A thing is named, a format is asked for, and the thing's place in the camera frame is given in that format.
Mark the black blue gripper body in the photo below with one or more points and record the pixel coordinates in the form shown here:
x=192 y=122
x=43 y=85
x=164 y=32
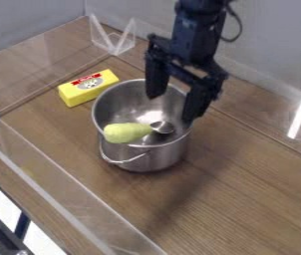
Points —
x=196 y=36

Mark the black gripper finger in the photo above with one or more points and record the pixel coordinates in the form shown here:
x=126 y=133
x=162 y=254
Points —
x=157 y=74
x=204 y=92

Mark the silver metal pot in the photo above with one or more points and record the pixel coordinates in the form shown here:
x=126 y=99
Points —
x=125 y=104

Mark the yellow butter block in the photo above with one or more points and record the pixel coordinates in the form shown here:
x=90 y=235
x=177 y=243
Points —
x=86 y=88

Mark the clear acrylic front barrier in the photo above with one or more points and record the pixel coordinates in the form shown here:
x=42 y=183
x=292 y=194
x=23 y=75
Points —
x=69 y=210

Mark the clear acrylic corner bracket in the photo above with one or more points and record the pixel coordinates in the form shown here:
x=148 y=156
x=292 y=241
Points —
x=116 y=43

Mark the dark metal table frame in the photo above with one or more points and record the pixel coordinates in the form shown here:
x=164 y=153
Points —
x=2 y=232

